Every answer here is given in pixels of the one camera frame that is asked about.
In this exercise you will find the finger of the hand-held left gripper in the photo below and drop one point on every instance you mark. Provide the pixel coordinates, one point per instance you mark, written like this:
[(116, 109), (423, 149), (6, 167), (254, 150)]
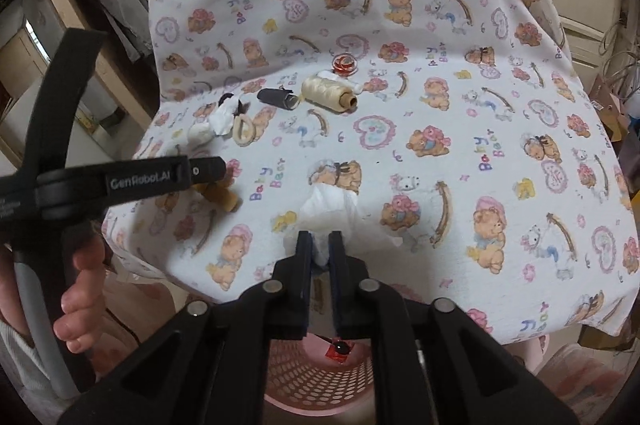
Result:
[(210, 170)]

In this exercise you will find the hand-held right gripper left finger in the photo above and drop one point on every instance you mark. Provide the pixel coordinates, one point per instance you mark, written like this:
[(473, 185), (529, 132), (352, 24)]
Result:
[(303, 266)]

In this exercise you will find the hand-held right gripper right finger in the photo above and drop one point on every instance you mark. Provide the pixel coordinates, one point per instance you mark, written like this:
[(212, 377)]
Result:
[(338, 266)]

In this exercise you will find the large white tissue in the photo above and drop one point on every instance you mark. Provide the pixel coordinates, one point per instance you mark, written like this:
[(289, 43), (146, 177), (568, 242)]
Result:
[(330, 210)]

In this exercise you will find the small black roll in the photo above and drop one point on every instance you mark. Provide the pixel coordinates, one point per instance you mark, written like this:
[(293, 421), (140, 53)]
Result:
[(275, 96)]

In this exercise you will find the pink mesh basket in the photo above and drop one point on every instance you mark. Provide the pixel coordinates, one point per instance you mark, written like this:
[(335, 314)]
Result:
[(310, 380)]

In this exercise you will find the person's left hand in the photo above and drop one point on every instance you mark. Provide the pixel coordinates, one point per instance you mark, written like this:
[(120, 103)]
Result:
[(82, 265)]

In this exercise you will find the small white paper wad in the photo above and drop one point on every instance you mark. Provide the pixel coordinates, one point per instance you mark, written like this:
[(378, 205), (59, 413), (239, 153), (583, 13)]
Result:
[(200, 136)]

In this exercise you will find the crumpled white tissue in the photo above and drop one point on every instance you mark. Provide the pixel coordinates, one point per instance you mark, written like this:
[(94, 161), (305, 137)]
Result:
[(220, 120)]

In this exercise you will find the red wrapper scrap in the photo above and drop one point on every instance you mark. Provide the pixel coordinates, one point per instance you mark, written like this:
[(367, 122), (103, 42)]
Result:
[(339, 351)]

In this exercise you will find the cream thread spool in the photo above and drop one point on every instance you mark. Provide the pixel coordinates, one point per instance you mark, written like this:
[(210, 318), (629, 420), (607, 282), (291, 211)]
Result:
[(325, 91)]

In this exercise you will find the bear printed blanket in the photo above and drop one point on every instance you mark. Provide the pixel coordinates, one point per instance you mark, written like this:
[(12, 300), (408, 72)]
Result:
[(400, 130)]

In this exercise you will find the pink patterned rug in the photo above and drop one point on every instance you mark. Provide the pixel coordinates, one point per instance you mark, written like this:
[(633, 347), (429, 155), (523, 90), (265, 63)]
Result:
[(585, 385)]

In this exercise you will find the cardboard box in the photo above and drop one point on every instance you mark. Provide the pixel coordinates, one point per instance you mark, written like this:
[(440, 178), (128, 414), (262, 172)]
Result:
[(612, 110)]

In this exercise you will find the wooden shelf frame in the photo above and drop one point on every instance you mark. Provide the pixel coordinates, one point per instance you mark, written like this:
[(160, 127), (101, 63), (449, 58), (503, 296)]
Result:
[(100, 70)]

